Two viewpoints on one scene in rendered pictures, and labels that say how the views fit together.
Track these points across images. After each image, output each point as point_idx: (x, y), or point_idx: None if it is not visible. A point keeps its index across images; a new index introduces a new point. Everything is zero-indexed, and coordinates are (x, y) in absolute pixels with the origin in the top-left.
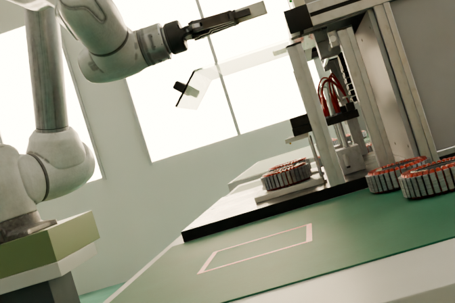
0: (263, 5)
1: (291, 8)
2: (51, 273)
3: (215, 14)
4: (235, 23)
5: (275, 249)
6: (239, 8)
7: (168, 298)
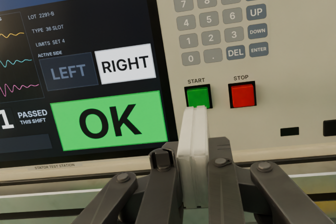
0: (208, 122)
1: (8, 111)
2: None
3: (325, 214)
4: (183, 215)
5: None
6: (205, 142)
7: None
